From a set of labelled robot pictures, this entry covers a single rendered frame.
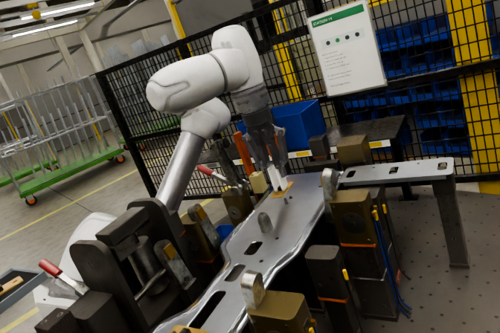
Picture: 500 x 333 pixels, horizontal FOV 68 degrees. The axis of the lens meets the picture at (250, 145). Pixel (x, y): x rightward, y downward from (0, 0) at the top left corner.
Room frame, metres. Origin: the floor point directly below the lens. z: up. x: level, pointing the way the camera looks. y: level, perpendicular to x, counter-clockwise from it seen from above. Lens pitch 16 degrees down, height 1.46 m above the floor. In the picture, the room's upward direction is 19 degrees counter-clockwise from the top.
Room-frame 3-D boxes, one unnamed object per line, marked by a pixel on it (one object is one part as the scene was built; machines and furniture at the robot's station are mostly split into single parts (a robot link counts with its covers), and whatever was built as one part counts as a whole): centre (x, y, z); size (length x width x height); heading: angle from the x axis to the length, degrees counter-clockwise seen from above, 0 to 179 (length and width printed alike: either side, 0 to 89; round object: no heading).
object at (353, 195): (0.78, -0.19, 0.87); 0.12 x 0.07 x 0.35; 55
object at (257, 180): (1.09, 0.01, 0.88); 0.04 x 0.04 x 0.37; 55
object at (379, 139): (1.42, -0.13, 1.01); 0.90 x 0.22 x 0.03; 55
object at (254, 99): (0.95, -0.04, 1.31); 0.09 x 0.09 x 0.06
